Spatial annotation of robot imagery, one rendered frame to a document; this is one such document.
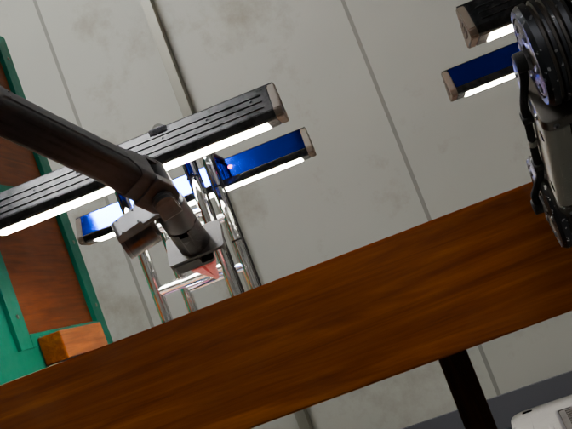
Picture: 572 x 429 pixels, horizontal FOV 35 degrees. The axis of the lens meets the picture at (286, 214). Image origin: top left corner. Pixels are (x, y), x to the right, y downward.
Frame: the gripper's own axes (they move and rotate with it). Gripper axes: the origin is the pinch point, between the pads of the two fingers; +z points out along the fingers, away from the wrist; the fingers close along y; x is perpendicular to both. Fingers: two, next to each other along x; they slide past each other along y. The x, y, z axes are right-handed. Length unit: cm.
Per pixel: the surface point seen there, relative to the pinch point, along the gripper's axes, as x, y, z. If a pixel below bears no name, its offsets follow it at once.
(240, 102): -21.6, -15.4, -16.3
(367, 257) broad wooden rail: 25.1, -27.5, -17.5
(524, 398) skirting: -64, -51, 193
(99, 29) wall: -223, 51, 72
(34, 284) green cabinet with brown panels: -54, 58, 35
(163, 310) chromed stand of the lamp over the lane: -10.0, 16.4, 14.6
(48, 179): -22.3, 23.2, -17.2
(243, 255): -29.9, 1.5, 29.6
